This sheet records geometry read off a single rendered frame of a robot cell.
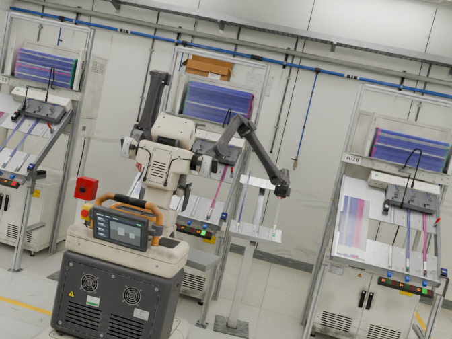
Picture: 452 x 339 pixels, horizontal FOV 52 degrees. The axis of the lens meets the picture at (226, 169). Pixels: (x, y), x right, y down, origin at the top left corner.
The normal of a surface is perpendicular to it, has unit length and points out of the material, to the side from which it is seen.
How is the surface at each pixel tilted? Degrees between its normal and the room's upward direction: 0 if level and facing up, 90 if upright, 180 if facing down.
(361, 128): 90
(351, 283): 90
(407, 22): 90
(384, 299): 90
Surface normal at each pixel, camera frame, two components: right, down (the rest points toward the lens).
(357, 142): -0.16, 0.07
